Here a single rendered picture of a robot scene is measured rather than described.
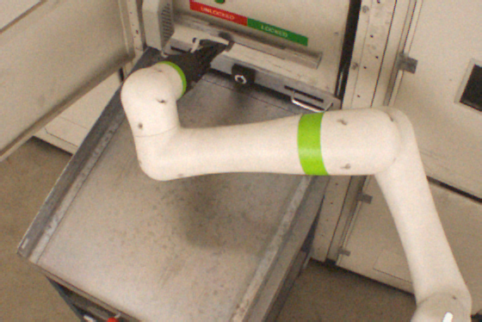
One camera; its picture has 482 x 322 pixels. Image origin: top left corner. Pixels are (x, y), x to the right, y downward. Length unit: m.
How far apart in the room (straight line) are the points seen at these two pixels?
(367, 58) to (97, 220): 0.75
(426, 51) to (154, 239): 0.77
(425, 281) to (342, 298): 1.09
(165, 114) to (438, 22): 0.58
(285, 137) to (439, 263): 0.43
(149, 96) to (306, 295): 1.31
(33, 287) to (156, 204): 1.05
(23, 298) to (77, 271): 0.99
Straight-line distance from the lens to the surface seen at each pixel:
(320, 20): 1.46
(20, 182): 2.71
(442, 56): 1.33
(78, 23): 1.64
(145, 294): 1.47
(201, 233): 1.51
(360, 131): 1.11
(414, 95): 1.44
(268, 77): 1.68
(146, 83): 1.24
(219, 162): 1.22
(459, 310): 1.22
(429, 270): 1.31
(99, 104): 2.14
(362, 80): 1.49
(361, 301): 2.38
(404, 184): 1.28
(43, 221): 1.57
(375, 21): 1.34
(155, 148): 1.27
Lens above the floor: 2.22
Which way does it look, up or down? 59 degrees down
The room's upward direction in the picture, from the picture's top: straight up
